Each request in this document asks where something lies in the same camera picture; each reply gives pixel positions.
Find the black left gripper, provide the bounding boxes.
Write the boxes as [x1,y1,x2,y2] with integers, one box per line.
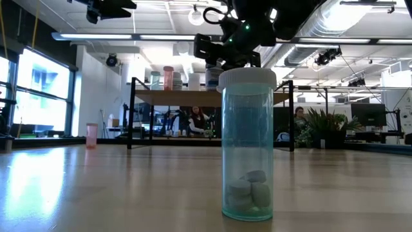
[67,0,138,25]

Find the plain white medicine bottle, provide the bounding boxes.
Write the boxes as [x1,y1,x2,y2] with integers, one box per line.
[188,72,201,92]

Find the round white labelled medicine bottle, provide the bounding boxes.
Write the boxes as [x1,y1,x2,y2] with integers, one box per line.
[173,71,183,91]

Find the teal pill bottle white cap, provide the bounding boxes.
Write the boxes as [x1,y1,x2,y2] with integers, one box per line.
[150,70,161,91]
[216,66,277,222]

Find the wooden shelf black metal legs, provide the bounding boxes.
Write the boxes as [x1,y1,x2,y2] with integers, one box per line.
[127,77,295,152]

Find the long ceiling light bar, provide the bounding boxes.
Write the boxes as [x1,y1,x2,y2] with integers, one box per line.
[51,32,197,42]
[276,37,412,46]

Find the black ceiling spotlight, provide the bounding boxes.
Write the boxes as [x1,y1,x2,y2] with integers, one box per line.
[105,53,118,68]

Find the green potted plant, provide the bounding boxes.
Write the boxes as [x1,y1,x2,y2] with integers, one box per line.
[294,108,363,150]

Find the black ceiling device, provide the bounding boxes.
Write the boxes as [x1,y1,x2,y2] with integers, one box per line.
[347,77,366,88]

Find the black ceiling track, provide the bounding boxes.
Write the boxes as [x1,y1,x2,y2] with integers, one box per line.
[339,0,397,14]

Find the black computer monitor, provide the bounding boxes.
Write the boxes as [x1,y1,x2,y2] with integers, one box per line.
[350,102,388,127]

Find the dark background desk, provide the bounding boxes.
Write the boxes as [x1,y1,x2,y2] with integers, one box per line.
[346,130,406,144]

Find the yellow hanging strap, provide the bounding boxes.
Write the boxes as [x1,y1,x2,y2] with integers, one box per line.
[0,0,8,61]
[31,0,41,49]

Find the silver ventilation duct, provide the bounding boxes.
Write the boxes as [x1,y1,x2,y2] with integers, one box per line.
[257,0,358,67]

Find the large window dark frame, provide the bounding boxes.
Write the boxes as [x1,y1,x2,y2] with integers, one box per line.
[0,44,78,138]

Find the black ceiling camera rig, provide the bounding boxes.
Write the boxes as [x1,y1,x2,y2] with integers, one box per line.
[314,47,342,67]

